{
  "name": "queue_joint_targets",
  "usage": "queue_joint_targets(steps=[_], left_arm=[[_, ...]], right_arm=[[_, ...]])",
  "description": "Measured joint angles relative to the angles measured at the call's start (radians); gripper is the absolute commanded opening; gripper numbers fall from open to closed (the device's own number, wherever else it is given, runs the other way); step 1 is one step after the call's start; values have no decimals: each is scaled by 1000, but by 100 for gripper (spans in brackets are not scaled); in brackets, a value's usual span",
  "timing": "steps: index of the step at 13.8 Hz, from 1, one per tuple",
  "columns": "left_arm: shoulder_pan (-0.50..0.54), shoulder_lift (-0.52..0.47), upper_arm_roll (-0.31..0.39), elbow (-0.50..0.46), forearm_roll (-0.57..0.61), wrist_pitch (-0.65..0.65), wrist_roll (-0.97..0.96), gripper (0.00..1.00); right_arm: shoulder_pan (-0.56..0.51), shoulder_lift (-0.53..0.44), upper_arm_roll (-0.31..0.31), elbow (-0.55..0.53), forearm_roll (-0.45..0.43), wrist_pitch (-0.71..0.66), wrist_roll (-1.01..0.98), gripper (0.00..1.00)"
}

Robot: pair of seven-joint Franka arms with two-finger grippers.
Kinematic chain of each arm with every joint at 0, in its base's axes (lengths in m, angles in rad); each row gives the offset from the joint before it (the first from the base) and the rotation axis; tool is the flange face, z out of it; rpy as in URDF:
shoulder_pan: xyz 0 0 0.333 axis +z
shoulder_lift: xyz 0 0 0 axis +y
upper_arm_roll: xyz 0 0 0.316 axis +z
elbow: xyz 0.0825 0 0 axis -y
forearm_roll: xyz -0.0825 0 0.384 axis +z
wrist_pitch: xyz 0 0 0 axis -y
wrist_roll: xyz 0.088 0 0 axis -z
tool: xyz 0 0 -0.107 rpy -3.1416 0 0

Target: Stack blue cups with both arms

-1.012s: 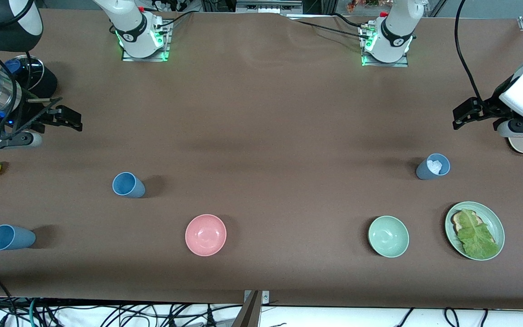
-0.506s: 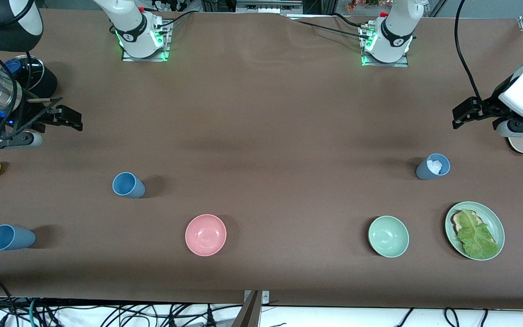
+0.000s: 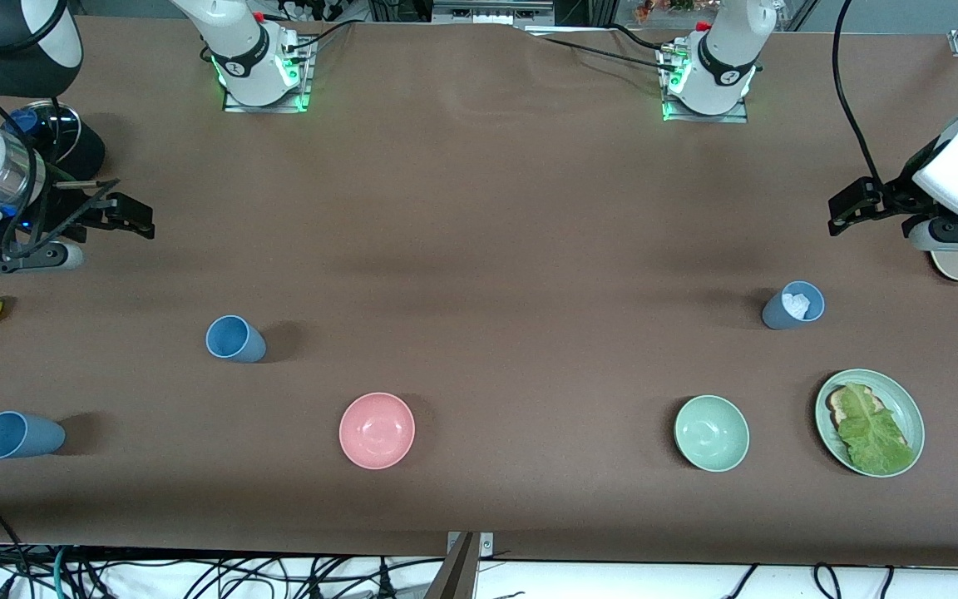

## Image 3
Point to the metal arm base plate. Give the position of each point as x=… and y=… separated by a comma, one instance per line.
x=699, y=116
x=306, y=79

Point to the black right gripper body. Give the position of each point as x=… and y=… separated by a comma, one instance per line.
x=93, y=213

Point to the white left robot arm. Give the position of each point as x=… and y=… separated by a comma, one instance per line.
x=957, y=179

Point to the green lettuce leaf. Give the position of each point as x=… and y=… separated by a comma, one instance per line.
x=874, y=433

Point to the toast bread slice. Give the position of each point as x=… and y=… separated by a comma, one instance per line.
x=838, y=406

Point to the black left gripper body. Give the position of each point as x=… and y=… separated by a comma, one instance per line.
x=897, y=197

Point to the blue cup holding tissue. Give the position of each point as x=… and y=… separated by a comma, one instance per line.
x=778, y=312

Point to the pale green bowl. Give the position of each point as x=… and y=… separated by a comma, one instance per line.
x=712, y=433

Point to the pale green plate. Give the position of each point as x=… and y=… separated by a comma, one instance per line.
x=903, y=408

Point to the pink bowl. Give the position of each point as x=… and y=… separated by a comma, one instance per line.
x=377, y=430

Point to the white crumpled tissue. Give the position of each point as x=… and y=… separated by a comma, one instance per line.
x=797, y=303

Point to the glass lid with blue knob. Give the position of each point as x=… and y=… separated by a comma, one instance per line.
x=51, y=133

